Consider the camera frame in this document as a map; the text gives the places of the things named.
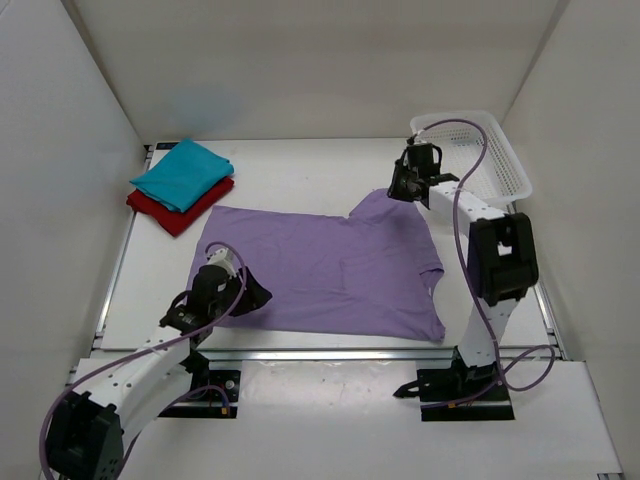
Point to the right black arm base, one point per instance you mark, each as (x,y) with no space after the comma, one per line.
(459,393)

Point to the purple t shirt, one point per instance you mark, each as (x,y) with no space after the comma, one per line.
(373,272)

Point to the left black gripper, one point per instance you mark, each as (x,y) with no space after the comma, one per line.
(253,296)

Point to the white plastic basket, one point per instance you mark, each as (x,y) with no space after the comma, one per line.
(466,136)

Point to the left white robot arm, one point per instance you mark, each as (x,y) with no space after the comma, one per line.
(90,429)

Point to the blue t shirt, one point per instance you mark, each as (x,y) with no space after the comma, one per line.
(183,176)

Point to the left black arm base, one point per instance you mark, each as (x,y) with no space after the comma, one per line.
(213,392)

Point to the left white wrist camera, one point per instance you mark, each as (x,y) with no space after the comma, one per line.
(223,258)

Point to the black table label sticker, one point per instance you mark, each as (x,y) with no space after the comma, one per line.
(166,145)

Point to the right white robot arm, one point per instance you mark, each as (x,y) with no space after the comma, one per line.
(500,264)

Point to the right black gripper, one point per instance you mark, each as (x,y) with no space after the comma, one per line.
(403,169)

